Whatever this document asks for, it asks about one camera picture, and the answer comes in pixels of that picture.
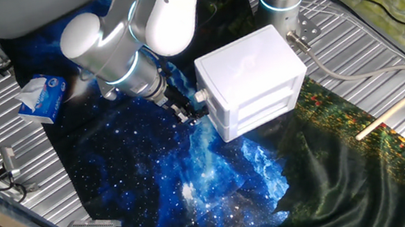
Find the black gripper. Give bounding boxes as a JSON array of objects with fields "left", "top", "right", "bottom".
[{"left": 158, "top": 79, "right": 211, "bottom": 128}]

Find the white drawer with black knob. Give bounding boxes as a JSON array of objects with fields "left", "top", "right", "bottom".
[{"left": 196, "top": 89, "right": 301, "bottom": 147}]

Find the white plastic drawer cabinet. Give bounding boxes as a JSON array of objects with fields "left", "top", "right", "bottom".
[{"left": 189, "top": 19, "right": 319, "bottom": 146}]

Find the galaxy and meadow print cloth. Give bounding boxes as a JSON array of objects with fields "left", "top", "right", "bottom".
[{"left": 0, "top": 0, "right": 405, "bottom": 227}]

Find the blue tissue box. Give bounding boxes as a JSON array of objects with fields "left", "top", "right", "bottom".
[{"left": 11, "top": 69, "right": 74, "bottom": 131}]

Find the wooden stick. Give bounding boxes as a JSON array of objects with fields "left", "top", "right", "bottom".
[{"left": 349, "top": 94, "right": 405, "bottom": 141}]

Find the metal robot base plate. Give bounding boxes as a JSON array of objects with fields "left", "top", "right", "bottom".
[{"left": 296, "top": 9, "right": 324, "bottom": 45}]

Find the thick grey robot cable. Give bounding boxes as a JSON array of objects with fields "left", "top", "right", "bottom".
[{"left": 285, "top": 9, "right": 405, "bottom": 112}]

